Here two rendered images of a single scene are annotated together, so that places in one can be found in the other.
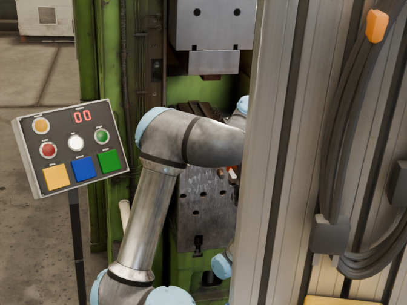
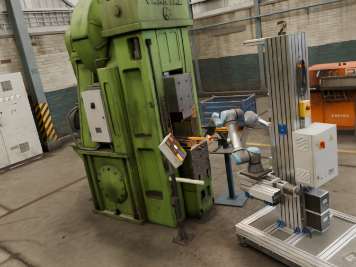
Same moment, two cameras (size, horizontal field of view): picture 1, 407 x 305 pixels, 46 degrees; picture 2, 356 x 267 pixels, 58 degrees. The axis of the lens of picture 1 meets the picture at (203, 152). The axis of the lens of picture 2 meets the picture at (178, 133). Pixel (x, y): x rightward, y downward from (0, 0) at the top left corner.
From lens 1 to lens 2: 2.60 m
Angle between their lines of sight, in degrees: 37
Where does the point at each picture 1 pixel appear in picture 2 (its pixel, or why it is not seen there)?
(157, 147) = (231, 117)
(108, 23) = (156, 111)
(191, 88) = not seen: hidden behind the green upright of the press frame
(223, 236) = (204, 172)
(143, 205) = (234, 132)
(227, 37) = (188, 104)
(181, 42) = (180, 109)
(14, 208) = (83, 237)
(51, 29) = not seen: outside the picture
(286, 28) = (292, 68)
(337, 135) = (299, 78)
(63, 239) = (124, 229)
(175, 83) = not seen: hidden behind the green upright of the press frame
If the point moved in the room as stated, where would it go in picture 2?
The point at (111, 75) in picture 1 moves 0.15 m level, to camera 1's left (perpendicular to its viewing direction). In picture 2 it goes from (159, 129) to (148, 133)
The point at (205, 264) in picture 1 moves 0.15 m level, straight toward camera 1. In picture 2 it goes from (202, 186) to (211, 189)
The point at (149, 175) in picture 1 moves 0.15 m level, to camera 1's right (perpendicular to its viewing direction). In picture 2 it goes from (232, 125) to (242, 121)
